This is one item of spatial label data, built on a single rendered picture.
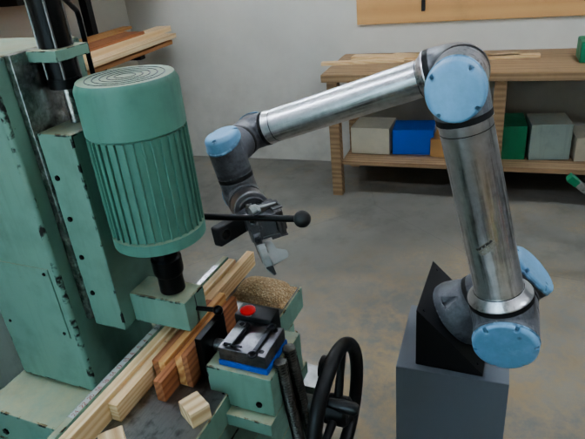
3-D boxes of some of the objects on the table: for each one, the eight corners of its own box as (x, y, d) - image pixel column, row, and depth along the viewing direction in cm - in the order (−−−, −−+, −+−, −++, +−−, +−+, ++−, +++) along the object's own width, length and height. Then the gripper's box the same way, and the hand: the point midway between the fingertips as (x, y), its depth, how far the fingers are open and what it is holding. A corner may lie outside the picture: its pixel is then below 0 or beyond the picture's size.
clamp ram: (234, 382, 106) (228, 346, 102) (201, 374, 109) (193, 338, 105) (255, 353, 113) (250, 317, 109) (224, 346, 116) (217, 311, 112)
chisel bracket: (191, 338, 112) (184, 303, 108) (136, 326, 117) (127, 293, 114) (211, 316, 118) (204, 283, 114) (156, 306, 123) (148, 273, 119)
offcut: (199, 403, 103) (196, 390, 101) (211, 417, 99) (209, 403, 98) (181, 414, 101) (178, 401, 99) (193, 428, 97) (190, 415, 96)
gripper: (263, 165, 129) (286, 191, 112) (280, 240, 137) (305, 274, 120) (227, 176, 128) (245, 203, 110) (247, 251, 136) (267, 287, 118)
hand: (264, 245), depth 114 cm, fingers open, 14 cm apart
